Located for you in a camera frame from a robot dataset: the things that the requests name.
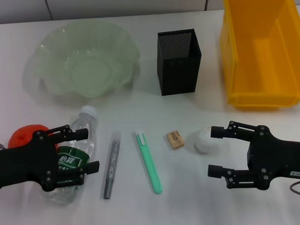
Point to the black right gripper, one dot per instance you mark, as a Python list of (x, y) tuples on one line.
[(277, 160)]

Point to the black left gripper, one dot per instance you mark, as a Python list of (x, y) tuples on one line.
[(18, 166)]

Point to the white paper ball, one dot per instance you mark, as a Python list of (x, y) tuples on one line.
[(202, 142)]

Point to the clear green-label water bottle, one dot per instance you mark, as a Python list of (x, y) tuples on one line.
[(87, 124)]

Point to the grey marker pen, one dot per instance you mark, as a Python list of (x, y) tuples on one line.
[(112, 163)]

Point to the beige eraser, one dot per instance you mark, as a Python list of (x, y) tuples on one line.
[(175, 140)]

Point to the mint green pen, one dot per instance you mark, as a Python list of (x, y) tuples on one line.
[(149, 162)]

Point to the red-orange fruit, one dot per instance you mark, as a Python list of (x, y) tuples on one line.
[(20, 136)]

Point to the black mesh pen holder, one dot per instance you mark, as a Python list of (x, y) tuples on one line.
[(178, 77)]

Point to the translucent green wavy fruit plate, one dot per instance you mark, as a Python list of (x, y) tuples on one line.
[(64, 46)]

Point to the yellow plastic bin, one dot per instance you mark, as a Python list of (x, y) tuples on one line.
[(261, 51)]

